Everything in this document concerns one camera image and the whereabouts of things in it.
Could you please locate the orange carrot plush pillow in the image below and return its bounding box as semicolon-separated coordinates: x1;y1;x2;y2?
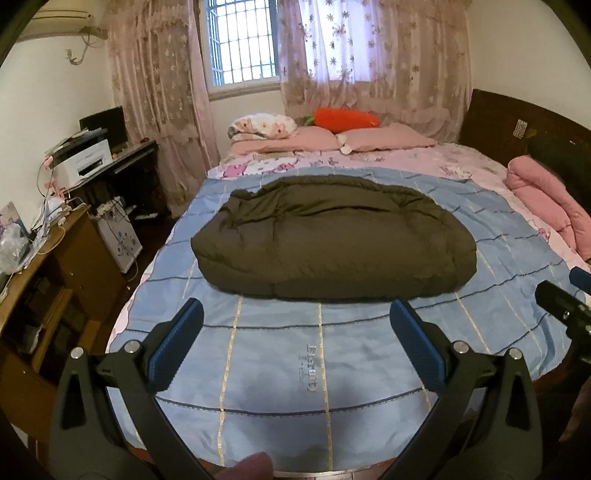
304;108;380;130

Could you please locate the dark wooden bed headboard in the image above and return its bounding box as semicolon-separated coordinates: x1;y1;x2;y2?
459;88;591;185

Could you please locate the pink floral bed sheet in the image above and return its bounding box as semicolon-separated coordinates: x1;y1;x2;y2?
208;141;591;273

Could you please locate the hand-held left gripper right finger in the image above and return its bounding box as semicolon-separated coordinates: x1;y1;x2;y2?
372;299;544;480

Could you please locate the white air conditioner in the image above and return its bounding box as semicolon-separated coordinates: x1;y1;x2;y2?
18;0;95;40

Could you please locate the person's left hand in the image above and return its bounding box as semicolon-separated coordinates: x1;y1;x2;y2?
216;451;274;480

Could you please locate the brown wooden cabinet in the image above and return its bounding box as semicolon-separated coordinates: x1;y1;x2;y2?
0;205;127;402

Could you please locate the pink desk accessory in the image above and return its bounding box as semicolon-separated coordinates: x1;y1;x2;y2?
41;156;68;199

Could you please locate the barred window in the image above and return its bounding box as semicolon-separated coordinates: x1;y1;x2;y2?
198;0;282;102

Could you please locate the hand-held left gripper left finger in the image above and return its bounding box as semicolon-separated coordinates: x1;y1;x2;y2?
48;298;218;480

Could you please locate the white printer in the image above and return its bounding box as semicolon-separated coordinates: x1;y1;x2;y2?
53;129;114;185

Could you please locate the wide lace floral curtain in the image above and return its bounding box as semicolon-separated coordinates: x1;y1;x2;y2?
277;0;472;141

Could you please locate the pink folded quilt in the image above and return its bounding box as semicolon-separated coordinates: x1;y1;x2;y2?
504;155;591;261

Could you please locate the blue plaid blanket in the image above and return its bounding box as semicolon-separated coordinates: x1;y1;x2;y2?
107;164;589;472

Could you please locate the narrow lace floral curtain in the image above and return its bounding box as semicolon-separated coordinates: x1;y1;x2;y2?
104;0;220;217

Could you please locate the olive green padded jacket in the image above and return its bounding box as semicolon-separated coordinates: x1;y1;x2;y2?
191;174;478;302

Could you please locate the black computer monitor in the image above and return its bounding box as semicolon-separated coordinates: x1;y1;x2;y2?
79;106;127;148

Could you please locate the pink pillow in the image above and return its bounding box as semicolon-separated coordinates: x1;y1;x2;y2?
342;124;437;151
229;127;342;155

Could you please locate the dark computer desk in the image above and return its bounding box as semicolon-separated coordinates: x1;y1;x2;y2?
65;138;160;217

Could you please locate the purple printed card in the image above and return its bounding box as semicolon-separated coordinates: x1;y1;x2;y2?
0;200;26;232

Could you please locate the clear plastic bag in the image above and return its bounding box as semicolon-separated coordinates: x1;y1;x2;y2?
0;226;35;273

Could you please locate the white air conditioner cable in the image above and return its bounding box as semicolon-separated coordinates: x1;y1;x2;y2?
65;27;109;65

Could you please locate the white floral pillow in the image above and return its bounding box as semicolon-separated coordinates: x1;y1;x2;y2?
227;113;298;141

